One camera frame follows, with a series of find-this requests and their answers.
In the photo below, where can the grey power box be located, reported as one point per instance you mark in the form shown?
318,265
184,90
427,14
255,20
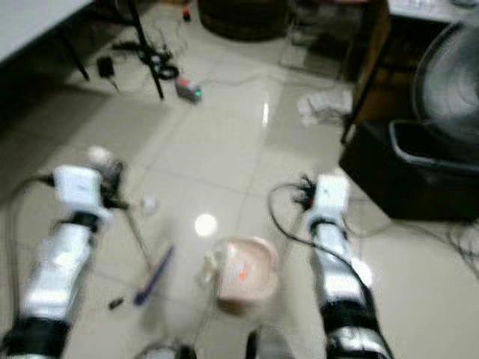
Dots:
188,91

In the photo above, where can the grey standing fan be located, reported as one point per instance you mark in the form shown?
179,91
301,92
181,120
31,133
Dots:
449,82

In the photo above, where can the robot leg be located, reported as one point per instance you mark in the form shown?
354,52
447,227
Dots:
273,345
172,351

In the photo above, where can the small black trash piece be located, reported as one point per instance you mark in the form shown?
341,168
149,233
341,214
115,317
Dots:
116,303

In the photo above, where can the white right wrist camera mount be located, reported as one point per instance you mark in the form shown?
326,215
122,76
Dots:
331,198

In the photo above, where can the robot left leg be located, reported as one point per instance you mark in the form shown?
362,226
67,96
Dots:
172,351

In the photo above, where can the white crumpled cloth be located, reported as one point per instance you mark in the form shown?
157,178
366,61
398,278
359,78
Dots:
325,106

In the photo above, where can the brown wooden desk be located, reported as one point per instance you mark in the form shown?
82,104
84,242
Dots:
378,67

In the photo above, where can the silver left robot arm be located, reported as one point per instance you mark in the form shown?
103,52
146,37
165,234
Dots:
56,262

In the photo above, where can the small red object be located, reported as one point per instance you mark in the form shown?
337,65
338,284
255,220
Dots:
185,13

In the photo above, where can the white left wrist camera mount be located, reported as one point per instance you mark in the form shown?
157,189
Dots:
78,188

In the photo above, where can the black power adapter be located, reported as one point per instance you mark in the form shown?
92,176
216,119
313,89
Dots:
105,67

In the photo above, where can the white folding table black legs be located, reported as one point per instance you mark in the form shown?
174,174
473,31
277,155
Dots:
30,22

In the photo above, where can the black bin with grey rim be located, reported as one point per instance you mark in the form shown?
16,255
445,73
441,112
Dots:
397,183

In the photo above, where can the robot right leg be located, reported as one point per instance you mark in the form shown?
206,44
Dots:
273,345

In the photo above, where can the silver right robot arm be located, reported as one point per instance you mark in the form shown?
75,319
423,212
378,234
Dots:
340,269

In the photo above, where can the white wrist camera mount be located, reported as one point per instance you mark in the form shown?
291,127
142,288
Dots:
331,198
78,188

